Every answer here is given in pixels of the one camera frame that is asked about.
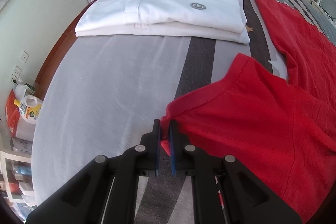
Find striped grey bed sheet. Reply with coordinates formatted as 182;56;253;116
27;0;335;223

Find yellow detergent jug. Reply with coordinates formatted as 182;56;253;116
14;95;43;141

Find white wall socket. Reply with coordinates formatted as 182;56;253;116
10;66;22;83

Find red polo shirt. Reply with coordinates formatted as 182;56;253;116
161;0;335;223

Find white shelf unit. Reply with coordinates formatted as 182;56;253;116
0;121;38;217

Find red and white box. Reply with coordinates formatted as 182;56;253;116
5;90;20;138

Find folded white polo shirt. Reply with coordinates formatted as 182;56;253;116
75;0;250;44

